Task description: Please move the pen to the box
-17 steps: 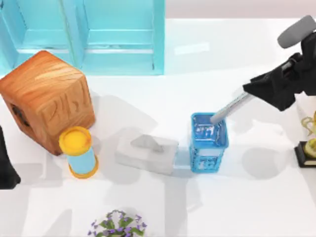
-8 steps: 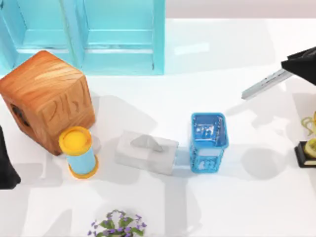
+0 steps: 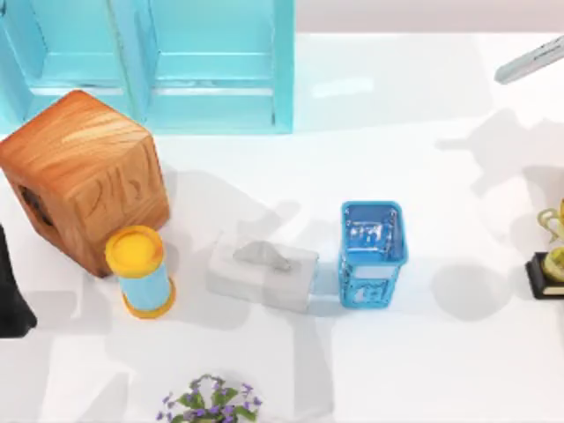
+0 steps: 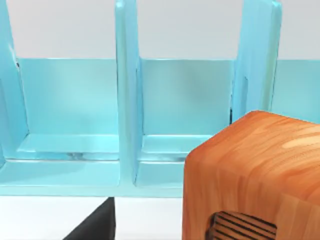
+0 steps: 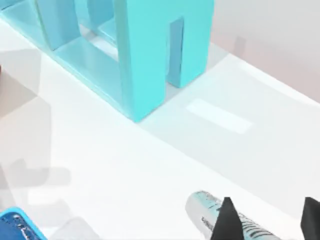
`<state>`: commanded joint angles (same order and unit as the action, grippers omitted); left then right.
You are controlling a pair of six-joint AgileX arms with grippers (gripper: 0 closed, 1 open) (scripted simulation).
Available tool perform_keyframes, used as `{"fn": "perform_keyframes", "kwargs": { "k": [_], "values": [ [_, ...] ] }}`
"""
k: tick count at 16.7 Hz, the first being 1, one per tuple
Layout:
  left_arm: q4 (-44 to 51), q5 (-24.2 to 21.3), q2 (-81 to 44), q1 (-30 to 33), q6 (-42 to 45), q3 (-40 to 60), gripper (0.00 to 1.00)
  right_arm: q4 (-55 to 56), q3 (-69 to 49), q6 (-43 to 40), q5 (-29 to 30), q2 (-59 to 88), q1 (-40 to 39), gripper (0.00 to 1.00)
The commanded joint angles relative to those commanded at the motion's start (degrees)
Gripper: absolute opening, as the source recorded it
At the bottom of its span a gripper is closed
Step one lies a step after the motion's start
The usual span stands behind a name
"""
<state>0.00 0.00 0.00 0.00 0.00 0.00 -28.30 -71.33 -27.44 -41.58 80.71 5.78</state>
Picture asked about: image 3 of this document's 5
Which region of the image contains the white tissue box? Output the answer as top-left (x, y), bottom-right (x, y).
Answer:
top-left (205, 240), bottom-right (321, 315)

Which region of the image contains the blue plastic basket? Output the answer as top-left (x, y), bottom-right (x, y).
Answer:
top-left (338, 200), bottom-right (410, 310)

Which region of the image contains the yellow and blue canister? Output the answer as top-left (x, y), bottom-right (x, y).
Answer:
top-left (104, 225), bottom-right (176, 320)

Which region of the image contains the light blue rack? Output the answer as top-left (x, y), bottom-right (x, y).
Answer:
top-left (0, 0), bottom-right (295, 136)

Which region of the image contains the wooden cube box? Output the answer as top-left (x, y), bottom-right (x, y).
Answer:
top-left (0, 89), bottom-right (171, 279)

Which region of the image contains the purple flower plant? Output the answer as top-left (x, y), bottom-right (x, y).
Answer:
top-left (156, 374), bottom-right (263, 423)

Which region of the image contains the gold trophy with black base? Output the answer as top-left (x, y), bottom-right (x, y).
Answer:
top-left (524, 197), bottom-right (564, 301)

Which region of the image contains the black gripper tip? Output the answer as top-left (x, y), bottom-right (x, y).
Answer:
top-left (0, 224), bottom-right (38, 339)

